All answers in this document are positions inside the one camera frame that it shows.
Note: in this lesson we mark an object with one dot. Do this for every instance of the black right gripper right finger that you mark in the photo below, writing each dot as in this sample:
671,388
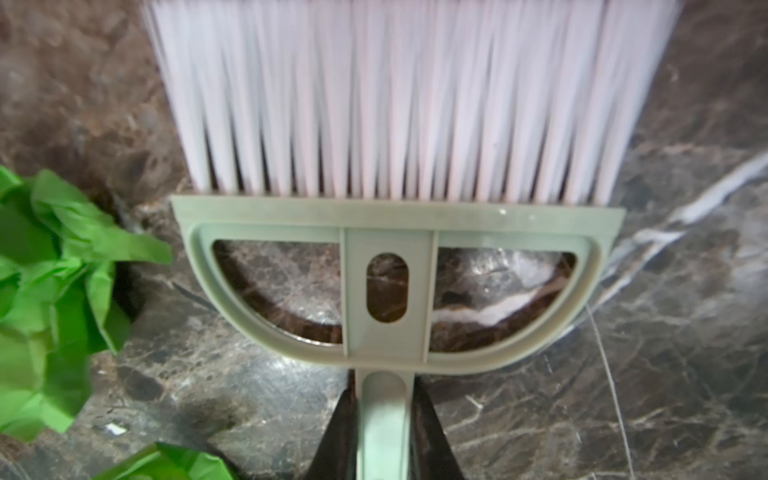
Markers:
431,456

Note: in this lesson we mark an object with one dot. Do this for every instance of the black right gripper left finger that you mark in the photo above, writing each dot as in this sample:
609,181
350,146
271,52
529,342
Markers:
336,455

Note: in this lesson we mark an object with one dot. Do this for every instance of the small green paper scrap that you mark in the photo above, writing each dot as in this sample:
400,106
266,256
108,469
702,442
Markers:
165,461

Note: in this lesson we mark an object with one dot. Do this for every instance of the long green paper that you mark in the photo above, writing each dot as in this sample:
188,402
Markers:
59,253

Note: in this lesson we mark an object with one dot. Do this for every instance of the green hand brush white bristles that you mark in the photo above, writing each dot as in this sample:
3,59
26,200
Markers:
395,129

